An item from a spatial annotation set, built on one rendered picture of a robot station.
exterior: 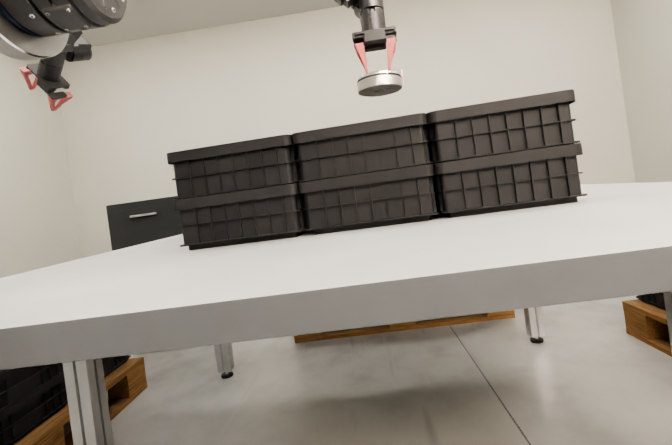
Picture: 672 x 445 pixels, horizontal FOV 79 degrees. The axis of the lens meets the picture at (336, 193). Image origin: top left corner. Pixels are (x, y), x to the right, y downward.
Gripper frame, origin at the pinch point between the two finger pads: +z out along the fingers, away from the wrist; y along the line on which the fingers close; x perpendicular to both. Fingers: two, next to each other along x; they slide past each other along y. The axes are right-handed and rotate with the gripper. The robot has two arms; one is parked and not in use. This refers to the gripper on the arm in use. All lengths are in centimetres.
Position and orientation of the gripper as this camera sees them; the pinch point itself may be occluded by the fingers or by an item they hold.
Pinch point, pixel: (378, 73)
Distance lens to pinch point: 100.1
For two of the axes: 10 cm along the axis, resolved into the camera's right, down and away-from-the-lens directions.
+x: -1.4, -0.2, -9.9
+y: -9.8, 1.0, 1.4
